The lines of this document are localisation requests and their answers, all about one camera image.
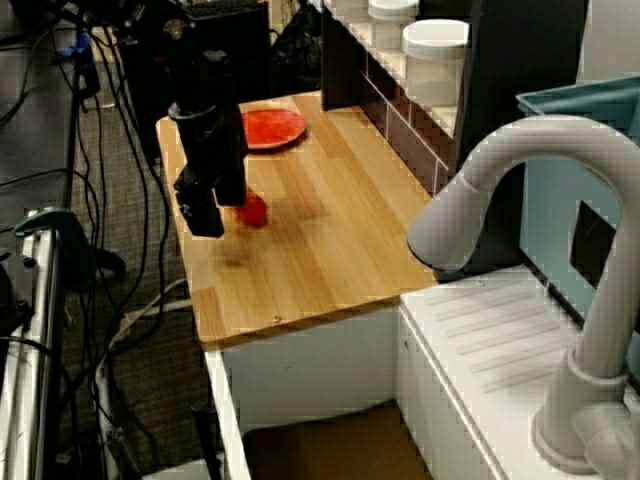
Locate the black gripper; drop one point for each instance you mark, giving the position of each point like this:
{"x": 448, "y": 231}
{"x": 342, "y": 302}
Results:
{"x": 210, "y": 142}

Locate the small red cup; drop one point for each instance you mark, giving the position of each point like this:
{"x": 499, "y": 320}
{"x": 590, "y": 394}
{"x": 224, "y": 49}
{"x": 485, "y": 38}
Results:
{"x": 253, "y": 210}

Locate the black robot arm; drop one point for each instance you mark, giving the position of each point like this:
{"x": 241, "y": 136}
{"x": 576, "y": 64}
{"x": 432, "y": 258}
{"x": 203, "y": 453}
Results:
{"x": 192, "y": 60}

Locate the red round plate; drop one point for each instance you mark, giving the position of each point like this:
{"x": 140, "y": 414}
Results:
{"x": 275, "y": 127}

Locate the green power tool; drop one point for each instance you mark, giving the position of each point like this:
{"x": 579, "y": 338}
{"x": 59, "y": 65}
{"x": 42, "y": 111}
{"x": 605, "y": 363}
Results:
{"x": 75, "y": 235}

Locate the black computer case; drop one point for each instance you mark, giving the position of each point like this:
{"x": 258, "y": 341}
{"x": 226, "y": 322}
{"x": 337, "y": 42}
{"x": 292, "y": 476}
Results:
{"x": 240, "y": 45}

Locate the blue tape piece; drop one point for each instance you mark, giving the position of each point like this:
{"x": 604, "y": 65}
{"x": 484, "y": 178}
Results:
{"x": 77, "y": 47}

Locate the white lidded jar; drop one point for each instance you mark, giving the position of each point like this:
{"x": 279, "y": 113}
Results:
{"x": 392, "y": 22}
{"x": 435, "y": 60}

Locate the brown cardboard box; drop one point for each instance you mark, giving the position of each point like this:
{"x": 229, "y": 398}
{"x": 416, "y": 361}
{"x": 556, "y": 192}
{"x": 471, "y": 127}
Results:
{"x": 340, "y": 445}

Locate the white toy sink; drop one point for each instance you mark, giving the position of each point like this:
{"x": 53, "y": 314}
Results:
{"x": 490, "y": 360}

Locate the dark upright panel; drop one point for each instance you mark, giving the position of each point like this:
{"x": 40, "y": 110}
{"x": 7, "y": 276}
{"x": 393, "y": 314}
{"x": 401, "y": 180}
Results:
{"x": 520, "y": 60}

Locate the teal plastic bin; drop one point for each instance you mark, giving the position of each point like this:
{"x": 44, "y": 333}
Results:
{"x": 570, "y": 200}

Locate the grey toy faucet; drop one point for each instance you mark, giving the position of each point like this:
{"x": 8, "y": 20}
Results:
{"x": 600, "y": 280}

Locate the black shelf post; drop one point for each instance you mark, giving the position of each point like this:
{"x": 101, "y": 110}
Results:
{"x": 345, "y": 55}

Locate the aluminium frame rail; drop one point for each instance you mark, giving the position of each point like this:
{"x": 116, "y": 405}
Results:
{"x": 42, "y": 325}

